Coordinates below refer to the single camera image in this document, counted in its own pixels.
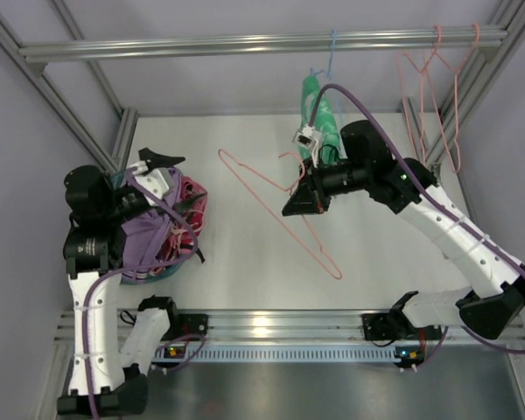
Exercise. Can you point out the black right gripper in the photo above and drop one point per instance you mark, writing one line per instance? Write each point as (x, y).
(314, 186)

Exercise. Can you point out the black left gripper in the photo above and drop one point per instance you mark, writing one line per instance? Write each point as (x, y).
(146, 192)

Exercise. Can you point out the pink wire hanger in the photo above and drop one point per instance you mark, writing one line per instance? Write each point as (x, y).
(325, 260)

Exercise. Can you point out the purple trousers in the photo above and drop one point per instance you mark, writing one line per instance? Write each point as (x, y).
(145, 234)

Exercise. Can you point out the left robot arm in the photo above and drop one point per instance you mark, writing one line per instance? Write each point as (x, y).
(118, 229)

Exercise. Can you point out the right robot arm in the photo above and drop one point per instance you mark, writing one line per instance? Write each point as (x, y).
(495, 293)

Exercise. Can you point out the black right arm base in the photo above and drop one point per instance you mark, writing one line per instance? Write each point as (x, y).
(385, 326)

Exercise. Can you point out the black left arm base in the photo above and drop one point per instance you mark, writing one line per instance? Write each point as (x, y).
(185, 323)

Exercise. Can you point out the pink camouflage trousers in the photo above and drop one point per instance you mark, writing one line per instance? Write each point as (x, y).
(191, 205)

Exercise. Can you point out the green tie-dye trousers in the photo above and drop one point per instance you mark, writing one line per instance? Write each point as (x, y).
(325, 122)

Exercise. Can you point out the teal plastic laundry basket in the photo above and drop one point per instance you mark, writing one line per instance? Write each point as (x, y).
(162, 275)

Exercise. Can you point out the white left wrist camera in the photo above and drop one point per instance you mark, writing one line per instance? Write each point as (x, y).
(157, 181)

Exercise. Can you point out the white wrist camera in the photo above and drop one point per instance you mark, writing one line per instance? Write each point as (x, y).
(307, 139)
(157, 181)

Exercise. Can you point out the left aluminium frame post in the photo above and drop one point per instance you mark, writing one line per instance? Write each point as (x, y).
(112, 161)

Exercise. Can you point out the aluminium frame post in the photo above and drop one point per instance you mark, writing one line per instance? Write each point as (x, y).
(491, 124)
(112, 161)

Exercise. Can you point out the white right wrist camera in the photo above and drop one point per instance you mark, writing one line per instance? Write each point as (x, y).
(307, 139)

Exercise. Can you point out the right aluminium frame post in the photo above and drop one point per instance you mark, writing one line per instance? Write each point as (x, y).
(491, 124)

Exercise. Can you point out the aluminium front rail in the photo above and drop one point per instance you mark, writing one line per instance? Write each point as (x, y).
(297, 327)

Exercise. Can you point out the perforated grey cable tray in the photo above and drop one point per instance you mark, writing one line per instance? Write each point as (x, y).
(212, 353)

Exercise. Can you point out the blue wire hanger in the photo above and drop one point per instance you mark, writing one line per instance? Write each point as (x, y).
(328, 73)

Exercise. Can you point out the aluminium hanging rail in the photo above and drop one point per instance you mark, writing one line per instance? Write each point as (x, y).
(316, 42)

